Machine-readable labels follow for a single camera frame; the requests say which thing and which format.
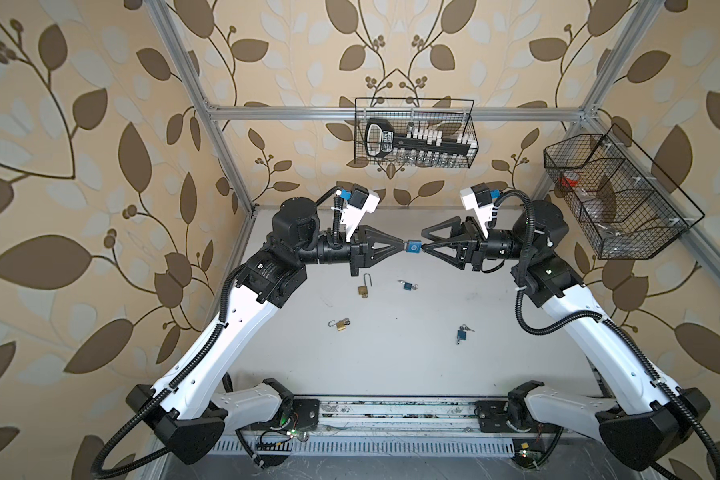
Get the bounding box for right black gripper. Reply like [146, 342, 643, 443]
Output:
[422, 218, 532, 275]

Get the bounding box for black wire basket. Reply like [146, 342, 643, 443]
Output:
[543, 124, 705, 260]
[354, 96, 479, 169]

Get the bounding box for back black wire basket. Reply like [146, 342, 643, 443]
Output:
[354, 96, 479, 169]

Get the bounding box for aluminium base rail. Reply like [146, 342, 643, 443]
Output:
[151, 393, 650, 458]

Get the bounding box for open brass padlock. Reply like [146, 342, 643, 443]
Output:
[358, 273, 373, 299]

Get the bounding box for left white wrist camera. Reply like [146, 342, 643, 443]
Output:
[335, 184, 380, 240]

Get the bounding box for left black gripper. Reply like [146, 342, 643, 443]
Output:
[288, 222, 401, 278]

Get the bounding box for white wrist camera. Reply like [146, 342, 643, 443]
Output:
[459, 183, 500, 238]
[335, 184, 380, 240]

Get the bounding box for small brass padlock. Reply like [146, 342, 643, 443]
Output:
[327, 318, 351, 331]

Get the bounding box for right black wire basket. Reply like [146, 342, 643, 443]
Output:
[543, 124, 705, 260]

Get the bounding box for blue padlock with key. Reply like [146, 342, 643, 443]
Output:
[456, 324, 473, 345]
[404, 240, 422, 254]

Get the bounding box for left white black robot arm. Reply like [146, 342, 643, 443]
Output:
[90, 184, 405, 479]

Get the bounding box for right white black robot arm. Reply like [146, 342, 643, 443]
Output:
[421, 184, 720, 479]

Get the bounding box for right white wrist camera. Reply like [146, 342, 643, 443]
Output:
[459, 183, 500, 238]

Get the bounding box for black socket tool set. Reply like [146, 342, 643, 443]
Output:
[360, 118, 478, 160]

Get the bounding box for blue padlock top centre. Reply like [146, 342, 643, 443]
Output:
[399, 280, 419, 291]

